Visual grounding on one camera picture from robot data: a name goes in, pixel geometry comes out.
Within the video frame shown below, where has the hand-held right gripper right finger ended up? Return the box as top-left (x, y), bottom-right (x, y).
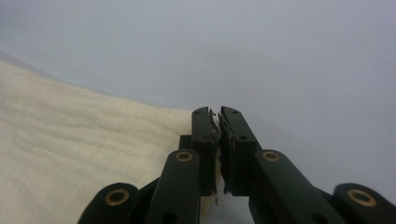
top-left (218, 105), bottom-right (263, 197)

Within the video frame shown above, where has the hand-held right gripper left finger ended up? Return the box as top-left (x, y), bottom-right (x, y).
top-left (178, 106), bottom-right (220, 197)

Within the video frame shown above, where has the cream white cloth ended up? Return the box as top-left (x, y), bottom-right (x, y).
top-left (0, 59), bottom-right (222, 224)

